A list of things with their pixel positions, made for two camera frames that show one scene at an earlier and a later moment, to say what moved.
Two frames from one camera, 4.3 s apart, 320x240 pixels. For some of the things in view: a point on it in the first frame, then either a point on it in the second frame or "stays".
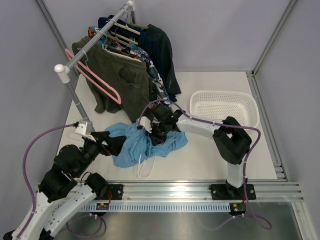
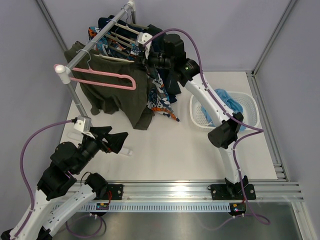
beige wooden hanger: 122,56 → 114,58
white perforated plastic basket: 215,105 stays
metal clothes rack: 64,70 stays
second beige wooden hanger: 128,28 stays
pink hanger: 95,81 → 89,81
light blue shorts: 138,146 → 234,105
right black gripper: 155,138 → 143,64
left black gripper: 114,144 stays
